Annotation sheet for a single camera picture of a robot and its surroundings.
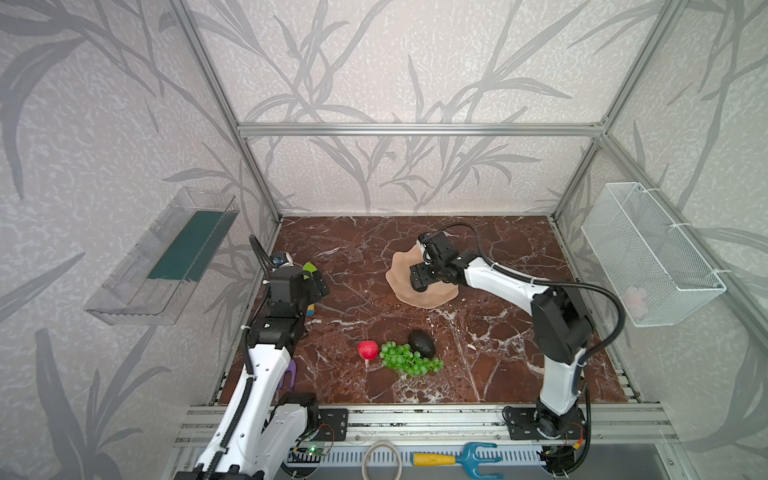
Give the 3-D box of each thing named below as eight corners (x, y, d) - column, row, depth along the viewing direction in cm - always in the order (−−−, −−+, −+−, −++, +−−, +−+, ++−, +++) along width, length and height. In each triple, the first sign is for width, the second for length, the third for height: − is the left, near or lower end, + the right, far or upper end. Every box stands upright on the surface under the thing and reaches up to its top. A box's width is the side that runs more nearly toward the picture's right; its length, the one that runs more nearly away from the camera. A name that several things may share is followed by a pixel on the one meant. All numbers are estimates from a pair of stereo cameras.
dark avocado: (409, 360, 86) (410, 353, 82) (409, 336, 91) (409, 329, 87) (434, 360, 86) (436, 353, 82) (433, 336, 91) (434, 329, 87)
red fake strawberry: (359, 360, 86) (357, 354, 83) (360, 346, 89) (358, 340, 85) (377, 360, 86) (376, 354, 83) (378, 346, 89) (377, 340, 85)
